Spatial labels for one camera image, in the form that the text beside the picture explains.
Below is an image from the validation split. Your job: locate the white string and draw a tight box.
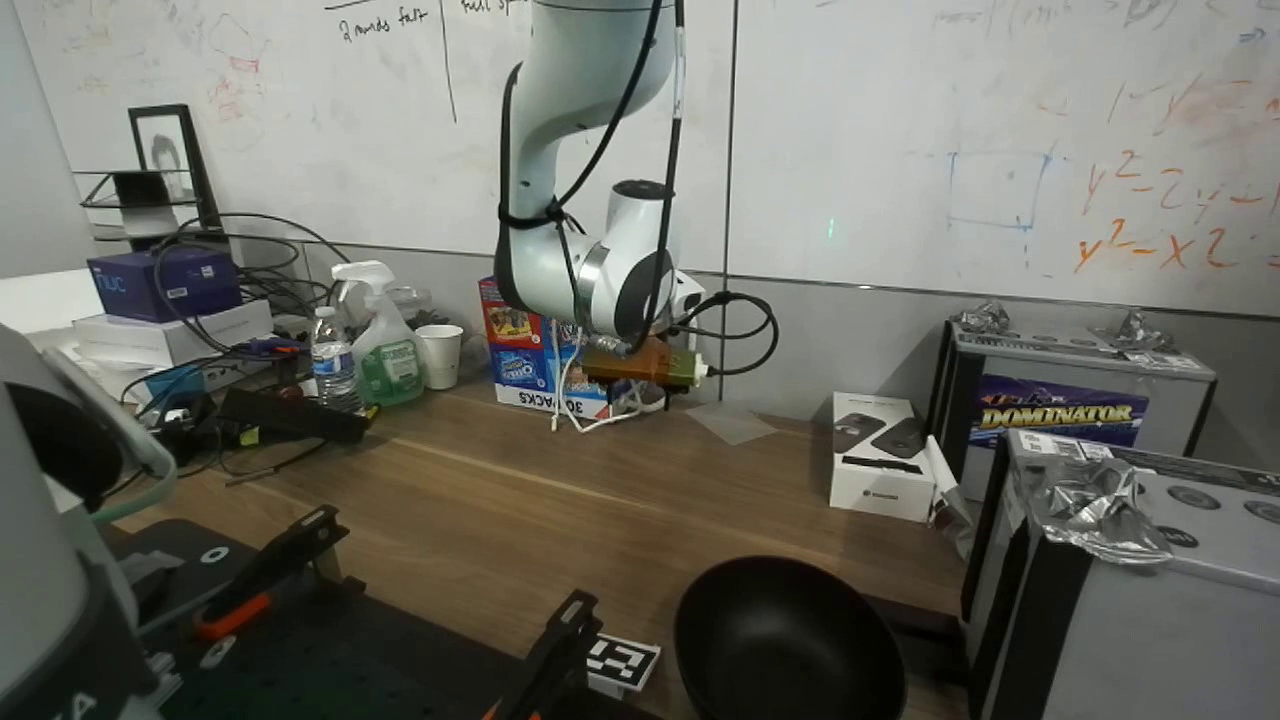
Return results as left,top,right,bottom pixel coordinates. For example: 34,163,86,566
548,354,673,437

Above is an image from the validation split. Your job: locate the blue cardboard snack box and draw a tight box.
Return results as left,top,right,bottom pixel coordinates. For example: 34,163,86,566
477,273,633,418

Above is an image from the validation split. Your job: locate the white phone box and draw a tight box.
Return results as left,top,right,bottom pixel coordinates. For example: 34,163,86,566
824,389,961,528

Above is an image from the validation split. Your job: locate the flat white box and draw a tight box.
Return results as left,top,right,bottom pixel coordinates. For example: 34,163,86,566
63,297,278,370

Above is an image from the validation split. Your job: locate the white paper sheet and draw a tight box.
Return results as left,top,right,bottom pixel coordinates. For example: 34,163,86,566
683,398,775,453

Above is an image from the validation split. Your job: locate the white paper cup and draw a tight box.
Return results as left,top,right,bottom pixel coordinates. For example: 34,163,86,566
413,318,474,390

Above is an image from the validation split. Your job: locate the spray bottle green liquid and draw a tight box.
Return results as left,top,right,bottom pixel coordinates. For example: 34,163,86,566
330,255,431,411

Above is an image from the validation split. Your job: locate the black white fiducial tag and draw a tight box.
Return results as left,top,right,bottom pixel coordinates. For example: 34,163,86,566
581,633,666,704

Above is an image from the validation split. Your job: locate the clear water bottle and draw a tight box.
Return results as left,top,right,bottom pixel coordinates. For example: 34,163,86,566
310,305,361,411

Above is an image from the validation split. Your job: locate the black round bowl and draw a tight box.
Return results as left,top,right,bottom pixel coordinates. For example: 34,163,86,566
673,554,913,720

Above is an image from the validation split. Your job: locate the black hand tool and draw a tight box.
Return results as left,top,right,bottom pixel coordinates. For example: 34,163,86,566
157,382,376,463

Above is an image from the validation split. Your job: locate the grey Dominator battery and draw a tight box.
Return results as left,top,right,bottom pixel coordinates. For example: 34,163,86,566
930,306,1220,533

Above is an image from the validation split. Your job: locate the crumpled foil sheet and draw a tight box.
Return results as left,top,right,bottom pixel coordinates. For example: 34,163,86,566
1016,433,1184,573
952,299,1184,362

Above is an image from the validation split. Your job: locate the dark blue carton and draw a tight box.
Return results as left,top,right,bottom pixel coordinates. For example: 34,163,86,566
86,241,248,326

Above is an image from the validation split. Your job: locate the plain grey battery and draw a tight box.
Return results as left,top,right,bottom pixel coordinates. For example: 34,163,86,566
961,427,1280,720

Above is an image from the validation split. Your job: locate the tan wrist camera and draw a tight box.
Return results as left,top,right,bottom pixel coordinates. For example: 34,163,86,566
581,335,705,390

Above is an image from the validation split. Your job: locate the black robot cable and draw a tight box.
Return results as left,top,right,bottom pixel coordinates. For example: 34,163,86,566
495,0,783,379

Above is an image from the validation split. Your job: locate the black clamp orange handle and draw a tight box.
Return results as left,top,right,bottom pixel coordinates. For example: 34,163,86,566
485,586,604,720
185,499,354,642

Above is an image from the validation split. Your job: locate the black picture frame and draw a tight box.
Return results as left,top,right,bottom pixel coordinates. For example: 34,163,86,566
130,98,230,242

